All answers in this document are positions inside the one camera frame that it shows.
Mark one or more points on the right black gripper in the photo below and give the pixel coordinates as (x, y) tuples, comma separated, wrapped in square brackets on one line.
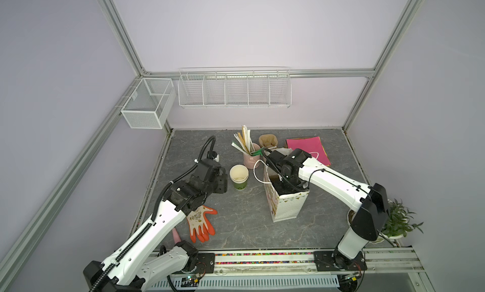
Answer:
[(275, 183)]

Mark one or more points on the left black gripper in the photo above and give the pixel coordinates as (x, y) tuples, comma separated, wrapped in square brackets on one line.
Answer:
[(222, 184)]

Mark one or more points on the white cartoon paper gift bag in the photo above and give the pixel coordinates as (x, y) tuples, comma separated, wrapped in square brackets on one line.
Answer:
[(284, 205)]

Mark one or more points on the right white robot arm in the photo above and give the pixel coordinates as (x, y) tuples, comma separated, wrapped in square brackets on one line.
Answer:
[(369, 202)]

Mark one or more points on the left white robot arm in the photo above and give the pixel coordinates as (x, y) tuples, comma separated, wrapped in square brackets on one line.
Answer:
[(159, 223)]

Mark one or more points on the green paper coffee cup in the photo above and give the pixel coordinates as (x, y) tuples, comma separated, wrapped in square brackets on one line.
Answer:
[(239, 175)]

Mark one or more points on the brown pulp cup carrier stack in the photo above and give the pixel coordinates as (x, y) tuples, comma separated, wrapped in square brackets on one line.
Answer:
[(268, 140)]

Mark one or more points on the pink cup of stirrers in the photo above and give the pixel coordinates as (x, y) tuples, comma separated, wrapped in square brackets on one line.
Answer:
[(243, 143)]

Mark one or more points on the orange white work glove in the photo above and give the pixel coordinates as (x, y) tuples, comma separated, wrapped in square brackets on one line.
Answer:
[(200, 228)]

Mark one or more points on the purple pink silicone spatula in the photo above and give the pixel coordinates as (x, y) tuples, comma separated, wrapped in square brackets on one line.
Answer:
[(176, 237)]

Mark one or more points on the white plant pot saucer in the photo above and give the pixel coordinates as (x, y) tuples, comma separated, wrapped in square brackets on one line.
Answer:
[(350, 216)]

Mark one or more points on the small white mesh basket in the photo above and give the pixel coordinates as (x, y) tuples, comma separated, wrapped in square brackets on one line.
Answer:
[(149, 104)]

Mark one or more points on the potted green plant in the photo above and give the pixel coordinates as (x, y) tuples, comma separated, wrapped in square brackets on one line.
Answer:
[(400, 221)]

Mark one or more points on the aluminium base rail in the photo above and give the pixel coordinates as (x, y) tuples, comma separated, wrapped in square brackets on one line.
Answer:
[(246, 270)]

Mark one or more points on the long white wire shelf basket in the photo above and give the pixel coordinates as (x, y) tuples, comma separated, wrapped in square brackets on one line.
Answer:
[(246, 86)]

